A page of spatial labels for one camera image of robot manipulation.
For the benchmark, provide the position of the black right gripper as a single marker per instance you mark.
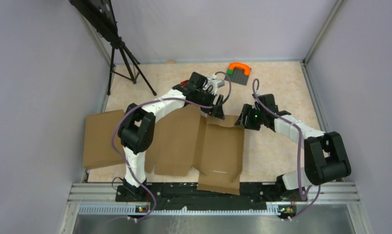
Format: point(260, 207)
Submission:
point(247, 110)

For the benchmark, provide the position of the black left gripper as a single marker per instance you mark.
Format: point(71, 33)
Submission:
point(217, 112)

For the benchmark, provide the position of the large cardboard box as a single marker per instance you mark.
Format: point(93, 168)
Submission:
point(186, 139)

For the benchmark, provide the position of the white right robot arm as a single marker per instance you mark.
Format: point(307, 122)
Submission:
point(322, 156)

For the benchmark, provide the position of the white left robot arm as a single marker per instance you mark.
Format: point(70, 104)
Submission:
point(136, 129)

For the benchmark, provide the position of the small folded cardboard box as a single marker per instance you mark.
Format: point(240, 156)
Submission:
point(97, 150)

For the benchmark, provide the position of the green small toy brick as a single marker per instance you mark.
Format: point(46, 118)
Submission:
point(229, 71)

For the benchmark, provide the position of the orange arch toy block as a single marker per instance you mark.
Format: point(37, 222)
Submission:
point(241, 66)

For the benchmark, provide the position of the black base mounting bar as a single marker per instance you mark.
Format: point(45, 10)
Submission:
point(175, 196)

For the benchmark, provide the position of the black tripod stand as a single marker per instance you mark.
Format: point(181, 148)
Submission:
point(100, 14)

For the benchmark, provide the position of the grey lego base plate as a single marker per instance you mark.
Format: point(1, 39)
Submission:
point(239, 77)

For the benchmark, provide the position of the aluminium front rail frame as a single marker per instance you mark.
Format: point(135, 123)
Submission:
point(183, 208)

